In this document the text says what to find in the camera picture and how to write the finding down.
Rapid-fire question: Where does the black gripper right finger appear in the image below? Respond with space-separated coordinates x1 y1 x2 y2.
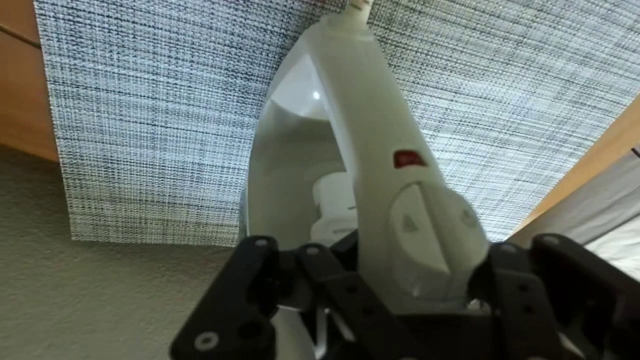
465 233 640 360

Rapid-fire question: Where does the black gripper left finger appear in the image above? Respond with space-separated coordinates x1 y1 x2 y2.
168 235 402 360

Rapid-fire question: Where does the grey-blue woven placemat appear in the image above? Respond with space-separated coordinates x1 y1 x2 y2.
32 0 640 248

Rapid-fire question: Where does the white clothes iron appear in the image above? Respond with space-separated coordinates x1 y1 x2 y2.
238 8 491 360

